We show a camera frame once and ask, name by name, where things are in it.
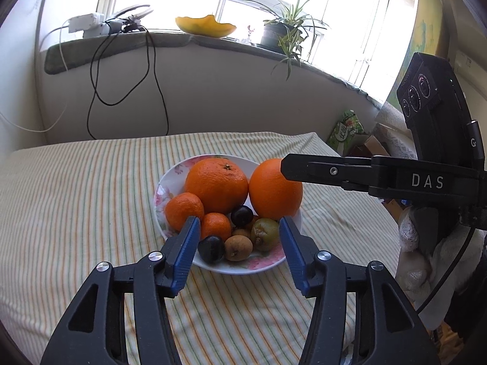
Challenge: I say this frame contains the large smooth orange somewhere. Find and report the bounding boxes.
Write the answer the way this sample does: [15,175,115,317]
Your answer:
[248,158,303,220]

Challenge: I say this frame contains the green kiwi fruit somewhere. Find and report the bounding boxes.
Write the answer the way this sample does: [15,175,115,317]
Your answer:
[250,218,280,252]

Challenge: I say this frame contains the dark plum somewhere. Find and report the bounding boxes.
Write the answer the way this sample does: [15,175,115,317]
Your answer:
[197,236,225,265]
[230,205,254,229]

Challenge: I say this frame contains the large rough orange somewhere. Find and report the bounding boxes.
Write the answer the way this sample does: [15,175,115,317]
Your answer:
[184,157,248,214]

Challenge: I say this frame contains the brown kiwi fruit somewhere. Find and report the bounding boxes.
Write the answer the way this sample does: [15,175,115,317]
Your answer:
[225,235,254,262]

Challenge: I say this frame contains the small mandarin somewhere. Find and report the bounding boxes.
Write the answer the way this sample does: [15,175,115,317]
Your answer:
[200,213,232,242]
[244,215,260,231]

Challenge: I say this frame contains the medium mandarin orange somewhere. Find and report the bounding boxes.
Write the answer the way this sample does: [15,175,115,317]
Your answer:
[164,192,205,231]

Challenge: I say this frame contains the small mandarin front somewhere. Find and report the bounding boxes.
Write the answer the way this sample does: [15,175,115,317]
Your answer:
[244,215,260,231]

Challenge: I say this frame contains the white gloved right hand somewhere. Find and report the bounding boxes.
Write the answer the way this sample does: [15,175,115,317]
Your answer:
[395,207,486,330]

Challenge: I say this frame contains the green snack bag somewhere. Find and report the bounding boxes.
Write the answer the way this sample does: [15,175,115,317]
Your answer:
[326,109,367,156]

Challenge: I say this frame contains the striped tablecloth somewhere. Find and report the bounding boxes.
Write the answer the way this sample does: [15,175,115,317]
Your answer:
[0,131,405,365]

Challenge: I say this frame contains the potted spider plant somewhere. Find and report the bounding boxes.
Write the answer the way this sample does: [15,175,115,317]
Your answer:
[247,0,328,81]

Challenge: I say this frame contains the yellow glass dish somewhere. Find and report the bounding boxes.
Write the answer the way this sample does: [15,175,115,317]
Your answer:
[175,15,237,39]

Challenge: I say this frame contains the white power adapter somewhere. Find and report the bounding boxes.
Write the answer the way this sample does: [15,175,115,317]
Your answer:
[68,12,110,39]

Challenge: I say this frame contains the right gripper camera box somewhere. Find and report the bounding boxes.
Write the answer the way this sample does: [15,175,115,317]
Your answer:
[396,52,485,171]

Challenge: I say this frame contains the black cable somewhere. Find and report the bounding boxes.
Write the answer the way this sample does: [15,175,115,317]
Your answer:
[86,26,170,141]

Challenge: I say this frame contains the white cable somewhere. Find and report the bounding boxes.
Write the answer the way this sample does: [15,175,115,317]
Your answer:
[0,24,71,134]

